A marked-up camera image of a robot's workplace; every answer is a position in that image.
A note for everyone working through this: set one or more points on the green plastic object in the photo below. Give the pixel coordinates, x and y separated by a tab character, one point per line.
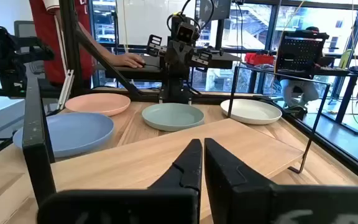
346	59

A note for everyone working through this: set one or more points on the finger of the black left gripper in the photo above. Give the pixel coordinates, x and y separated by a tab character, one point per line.
174	54
186	54

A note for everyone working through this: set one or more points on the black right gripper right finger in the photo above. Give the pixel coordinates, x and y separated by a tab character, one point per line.
228	193

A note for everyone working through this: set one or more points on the black side table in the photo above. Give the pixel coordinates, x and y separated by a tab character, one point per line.
350	93

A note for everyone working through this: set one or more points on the whiteboard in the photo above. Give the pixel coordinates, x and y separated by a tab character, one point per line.
148	21

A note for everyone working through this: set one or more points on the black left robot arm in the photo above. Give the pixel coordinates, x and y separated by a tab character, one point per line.
176	84

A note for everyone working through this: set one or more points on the blue plate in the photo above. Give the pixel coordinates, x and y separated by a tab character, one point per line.
79	133

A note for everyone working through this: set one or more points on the red toolbox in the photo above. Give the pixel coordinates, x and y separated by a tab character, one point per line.
258	59

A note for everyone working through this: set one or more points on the small grey bowl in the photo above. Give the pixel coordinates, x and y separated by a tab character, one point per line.
253	112

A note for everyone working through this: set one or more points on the person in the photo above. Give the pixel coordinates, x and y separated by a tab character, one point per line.
47	37
300	90

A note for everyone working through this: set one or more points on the black aluminium table frame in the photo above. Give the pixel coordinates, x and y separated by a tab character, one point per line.
70	46

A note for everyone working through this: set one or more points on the dark grey desk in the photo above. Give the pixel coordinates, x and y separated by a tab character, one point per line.
129	73

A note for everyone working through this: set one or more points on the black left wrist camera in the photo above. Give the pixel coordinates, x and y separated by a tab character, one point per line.
185	31

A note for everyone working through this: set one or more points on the sage green plate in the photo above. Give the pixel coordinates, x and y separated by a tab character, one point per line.
172	116

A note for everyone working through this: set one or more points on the black pegboard crate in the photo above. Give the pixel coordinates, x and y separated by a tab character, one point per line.
300	53

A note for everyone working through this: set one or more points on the black computer monitor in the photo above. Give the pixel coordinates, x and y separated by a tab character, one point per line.
219	9

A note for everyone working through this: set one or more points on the person's hand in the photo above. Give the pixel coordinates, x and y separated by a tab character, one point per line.
129	59

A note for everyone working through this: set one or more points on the black mounted device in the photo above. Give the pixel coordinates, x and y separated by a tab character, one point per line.
8	56

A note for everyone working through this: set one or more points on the silver aluminium bar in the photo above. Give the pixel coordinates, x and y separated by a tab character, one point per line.
64	90

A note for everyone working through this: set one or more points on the black computer mouse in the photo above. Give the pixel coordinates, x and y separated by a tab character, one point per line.
142	64

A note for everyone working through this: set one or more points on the grey office chair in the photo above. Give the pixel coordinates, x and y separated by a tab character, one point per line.
23	29

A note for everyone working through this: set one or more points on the pink plate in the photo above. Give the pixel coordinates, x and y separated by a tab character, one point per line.
98	104

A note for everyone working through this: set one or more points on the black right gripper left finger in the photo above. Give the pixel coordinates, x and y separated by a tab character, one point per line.
185	174

